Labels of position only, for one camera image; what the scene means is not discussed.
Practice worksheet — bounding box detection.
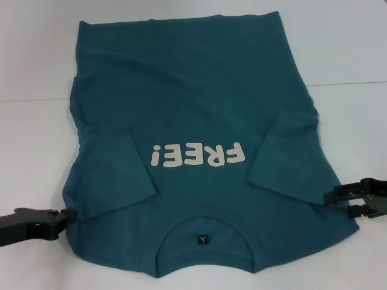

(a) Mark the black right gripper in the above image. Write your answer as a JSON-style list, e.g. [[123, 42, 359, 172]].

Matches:
[[322, 178, 387, 221]]

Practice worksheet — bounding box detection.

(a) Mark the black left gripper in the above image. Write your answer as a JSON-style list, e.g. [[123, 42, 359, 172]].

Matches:
[[0, 207, 79, 247]]

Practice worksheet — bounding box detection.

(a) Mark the teal T-shirt with FREE print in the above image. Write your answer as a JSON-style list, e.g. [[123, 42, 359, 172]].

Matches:
[[59, 11, 360, 271]]

